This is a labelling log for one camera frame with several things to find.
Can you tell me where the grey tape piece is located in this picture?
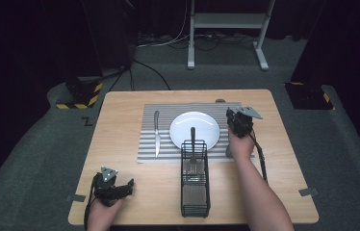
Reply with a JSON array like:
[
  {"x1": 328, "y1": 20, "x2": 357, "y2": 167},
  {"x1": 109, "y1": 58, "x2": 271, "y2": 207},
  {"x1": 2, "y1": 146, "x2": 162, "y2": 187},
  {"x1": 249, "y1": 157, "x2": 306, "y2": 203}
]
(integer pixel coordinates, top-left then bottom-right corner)
[
  {"x1": 65, "y1": 193, "x2": 87, "y2": 203},
  {"x1": 298, "y1": 187, "x2": 320, "y2": 197}
]

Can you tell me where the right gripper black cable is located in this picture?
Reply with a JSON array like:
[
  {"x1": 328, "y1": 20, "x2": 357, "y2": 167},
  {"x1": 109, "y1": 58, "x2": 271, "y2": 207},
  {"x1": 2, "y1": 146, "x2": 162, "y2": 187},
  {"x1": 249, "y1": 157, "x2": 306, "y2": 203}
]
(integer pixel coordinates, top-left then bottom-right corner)
[{"x1": 247, "y1": 132, "x2": 270, "y2": 186}]

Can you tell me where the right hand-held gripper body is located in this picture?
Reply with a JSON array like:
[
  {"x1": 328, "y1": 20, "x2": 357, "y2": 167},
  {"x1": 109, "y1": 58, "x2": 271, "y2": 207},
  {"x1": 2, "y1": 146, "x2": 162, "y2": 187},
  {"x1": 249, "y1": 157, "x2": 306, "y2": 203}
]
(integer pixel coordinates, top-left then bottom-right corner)
[{"x1": 229, "y1": 105, "x2": 264, "y2": 140}]

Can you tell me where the black wire cutlery basket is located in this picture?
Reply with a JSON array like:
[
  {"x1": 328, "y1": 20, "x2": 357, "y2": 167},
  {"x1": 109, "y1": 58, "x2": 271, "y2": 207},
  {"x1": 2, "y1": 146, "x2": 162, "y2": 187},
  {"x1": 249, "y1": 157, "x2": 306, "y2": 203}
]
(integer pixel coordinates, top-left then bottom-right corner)
[{"x1": 180, "y1": 139, "x2": 212, "y2": 218}]

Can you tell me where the black cabinet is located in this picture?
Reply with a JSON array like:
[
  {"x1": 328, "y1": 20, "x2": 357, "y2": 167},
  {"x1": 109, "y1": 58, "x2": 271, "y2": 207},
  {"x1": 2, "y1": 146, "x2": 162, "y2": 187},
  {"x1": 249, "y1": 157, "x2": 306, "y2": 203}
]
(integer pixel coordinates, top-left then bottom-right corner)
[{"x1": 81, "y1": 0, "x2": 135, "y2": 70}]

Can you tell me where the person's right hand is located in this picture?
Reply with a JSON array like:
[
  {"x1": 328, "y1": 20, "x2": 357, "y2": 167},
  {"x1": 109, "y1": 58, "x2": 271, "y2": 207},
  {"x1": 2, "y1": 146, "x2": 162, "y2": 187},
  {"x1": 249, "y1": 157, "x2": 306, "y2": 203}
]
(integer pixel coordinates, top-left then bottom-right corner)
[{"x1": 227, "y1": 126, "x2": 257, "y2": 162}]

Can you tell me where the black yellow striped base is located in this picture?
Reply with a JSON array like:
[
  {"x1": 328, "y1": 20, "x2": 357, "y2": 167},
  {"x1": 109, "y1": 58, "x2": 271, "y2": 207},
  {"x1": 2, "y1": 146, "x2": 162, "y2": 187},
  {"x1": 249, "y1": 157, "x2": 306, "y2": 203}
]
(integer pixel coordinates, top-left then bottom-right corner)
[
  {"x1": 283, "y1": 81, "x2": 334, "y2": 111},
  {"x1": 55, "y1": 76, "x2": 104, "y2": 111}
]

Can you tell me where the person's left hand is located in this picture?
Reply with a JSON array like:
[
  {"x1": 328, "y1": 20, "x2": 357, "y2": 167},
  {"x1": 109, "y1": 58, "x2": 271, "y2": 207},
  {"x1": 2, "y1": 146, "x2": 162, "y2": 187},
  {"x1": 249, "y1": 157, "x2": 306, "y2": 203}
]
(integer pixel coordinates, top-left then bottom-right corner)
[{"x1": 88, "y1": 196, "x2": 124, "y2": 226}]

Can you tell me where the metal table knife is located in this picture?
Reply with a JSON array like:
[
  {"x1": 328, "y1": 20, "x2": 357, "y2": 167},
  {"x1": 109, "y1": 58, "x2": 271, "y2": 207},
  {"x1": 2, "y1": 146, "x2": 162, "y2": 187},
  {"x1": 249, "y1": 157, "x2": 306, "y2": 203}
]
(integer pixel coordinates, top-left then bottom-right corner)
[{"x1": 153, "y1": 110, "x2": 162, "y2": 159}]

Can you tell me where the white round plate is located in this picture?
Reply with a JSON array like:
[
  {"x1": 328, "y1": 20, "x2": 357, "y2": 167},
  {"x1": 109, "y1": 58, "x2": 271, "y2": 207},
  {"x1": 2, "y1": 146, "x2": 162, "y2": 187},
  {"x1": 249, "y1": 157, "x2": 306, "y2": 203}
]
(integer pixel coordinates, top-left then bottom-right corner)
[{"x1": 168, "y1": 111, "x2": 221, "y2": 152}]

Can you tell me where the metal fork with black handle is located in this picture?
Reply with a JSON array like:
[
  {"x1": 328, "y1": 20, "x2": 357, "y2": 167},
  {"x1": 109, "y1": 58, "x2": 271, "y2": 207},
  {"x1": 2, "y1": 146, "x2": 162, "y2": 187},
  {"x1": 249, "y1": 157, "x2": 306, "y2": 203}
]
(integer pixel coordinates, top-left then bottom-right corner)
[{"x1": 189, "y1": 126, "x2": 198, "y2": 165}]

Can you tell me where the white floor cable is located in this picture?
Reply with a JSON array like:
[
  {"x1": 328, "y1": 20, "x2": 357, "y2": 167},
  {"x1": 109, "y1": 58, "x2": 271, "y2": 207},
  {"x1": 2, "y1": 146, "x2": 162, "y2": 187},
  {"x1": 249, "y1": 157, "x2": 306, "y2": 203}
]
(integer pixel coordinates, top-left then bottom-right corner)
[{"x1": 135, "y1": 0, "x2": 192, "y2": 50}]

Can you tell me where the white metal stand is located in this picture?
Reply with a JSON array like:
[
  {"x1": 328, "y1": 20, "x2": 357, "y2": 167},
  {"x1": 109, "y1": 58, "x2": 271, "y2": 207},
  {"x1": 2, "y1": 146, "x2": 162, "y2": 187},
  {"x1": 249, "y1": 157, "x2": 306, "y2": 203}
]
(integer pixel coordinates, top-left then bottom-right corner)
[{"x1": 186, "y1": 0, "x2": 277, "y2": 72}]

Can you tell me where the black floor cable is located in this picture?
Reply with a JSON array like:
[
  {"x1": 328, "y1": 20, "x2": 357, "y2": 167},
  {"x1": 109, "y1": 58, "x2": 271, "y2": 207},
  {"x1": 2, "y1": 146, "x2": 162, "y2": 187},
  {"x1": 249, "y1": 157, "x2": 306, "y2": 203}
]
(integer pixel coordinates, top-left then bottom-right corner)
[{"x1": 132, "y1": 59, "x2": 172, "y2": 91}]

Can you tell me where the grey white striped placemat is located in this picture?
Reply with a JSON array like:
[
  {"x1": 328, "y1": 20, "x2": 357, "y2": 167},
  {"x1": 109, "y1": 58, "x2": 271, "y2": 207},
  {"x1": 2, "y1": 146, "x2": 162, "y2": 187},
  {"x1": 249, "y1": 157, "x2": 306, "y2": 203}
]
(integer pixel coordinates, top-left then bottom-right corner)
[{"x1": 136, "y1": 101, "x2": 255, "y2": 165}]

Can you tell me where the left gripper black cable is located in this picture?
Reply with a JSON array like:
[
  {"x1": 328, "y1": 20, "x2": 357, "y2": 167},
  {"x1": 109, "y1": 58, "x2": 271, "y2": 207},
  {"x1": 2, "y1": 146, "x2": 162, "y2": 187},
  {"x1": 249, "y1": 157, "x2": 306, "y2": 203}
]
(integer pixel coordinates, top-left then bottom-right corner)
[{"x1": 83, "y1": 173, "x2": 101, "y2": 231}]

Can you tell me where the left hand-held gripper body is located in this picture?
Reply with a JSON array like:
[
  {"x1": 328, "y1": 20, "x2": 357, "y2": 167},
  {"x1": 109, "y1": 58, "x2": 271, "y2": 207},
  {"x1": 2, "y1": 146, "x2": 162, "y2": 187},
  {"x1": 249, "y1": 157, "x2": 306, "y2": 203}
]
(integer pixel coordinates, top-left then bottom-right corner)
[{"x1": 92, "y1": 166, "x2": 130, "y2": 208}]

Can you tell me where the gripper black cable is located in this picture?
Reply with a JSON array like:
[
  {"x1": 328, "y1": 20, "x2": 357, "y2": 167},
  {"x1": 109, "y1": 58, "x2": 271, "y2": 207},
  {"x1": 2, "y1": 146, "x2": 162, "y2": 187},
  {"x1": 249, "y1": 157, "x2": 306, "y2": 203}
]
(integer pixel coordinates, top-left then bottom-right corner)
[
  {"x1": 83, "y1": 173, "x2": 101, "y2": 231},
  {"x1": 247, "y1": 132, "x2": 270, "y2": 186}
]

